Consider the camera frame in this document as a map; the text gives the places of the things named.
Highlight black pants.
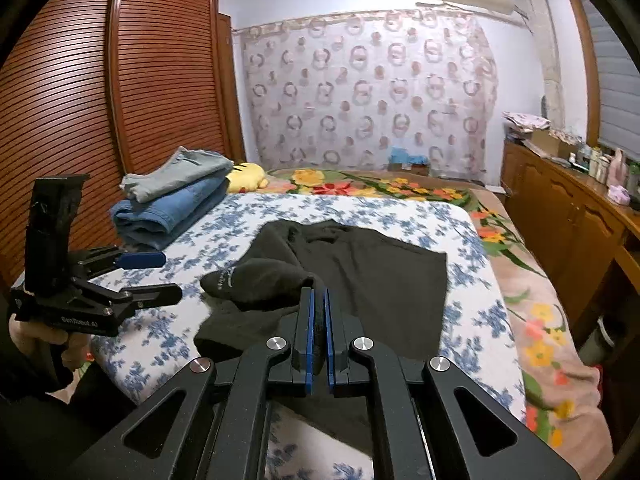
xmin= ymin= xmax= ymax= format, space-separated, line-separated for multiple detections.
xmin=194 ymin=220 xmax=448 ymax=362

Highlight person's left hand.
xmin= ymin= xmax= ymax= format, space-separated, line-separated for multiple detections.
xmin=9 ymin=314 xmax=90 ymax=370

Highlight folded blue jeans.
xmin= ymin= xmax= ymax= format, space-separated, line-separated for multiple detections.
xmin=110 ymin=174 xmax=229 ymax=250

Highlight blue floral white mattress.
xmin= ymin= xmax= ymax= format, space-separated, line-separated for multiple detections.
xmin=89 ymin=192 xmax=527 ymax=480

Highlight folded grey jeans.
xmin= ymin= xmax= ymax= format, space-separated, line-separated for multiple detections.
xmin=119 ymin=146 xmax=233 ymax=204

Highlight yellow plush toy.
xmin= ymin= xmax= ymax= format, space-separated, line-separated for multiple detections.
xmin=227 ymin=162 xmax=268 ymax=194

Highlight brown louvered wooden wardrobe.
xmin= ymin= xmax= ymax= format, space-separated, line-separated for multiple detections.
xmin=1 ymin=0 xmax=245 ymax=283

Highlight blue item by curtain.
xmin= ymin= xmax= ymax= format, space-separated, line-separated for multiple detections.
xmin=388 ymin=146 xmax=430 ymax=167

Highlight wooden side cabinet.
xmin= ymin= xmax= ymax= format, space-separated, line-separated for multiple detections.
xmin=501 ymin=141 xmax=639 ymax=344

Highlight patterned sheer curtain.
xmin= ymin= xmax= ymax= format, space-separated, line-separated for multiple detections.
xmin=240 ymin=6 xmax=498 ymax=180

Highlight cardboard box on cabinet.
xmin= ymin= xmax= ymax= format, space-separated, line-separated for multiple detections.
xmin=530 ymin=128 xmax=582 ymax=159

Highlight stack of papers on cabinet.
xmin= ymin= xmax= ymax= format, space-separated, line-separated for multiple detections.
xmin=502 ymin=112 xmax=551 ymax=134

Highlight pink figurine on cabinet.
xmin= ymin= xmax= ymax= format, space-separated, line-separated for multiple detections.
xmin=606 ymin=148 xmax=630 ymax=206

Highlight grey window blind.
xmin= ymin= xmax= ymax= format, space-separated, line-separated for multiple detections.
xmin=580 ymin=0 xmax=640 ymax=162

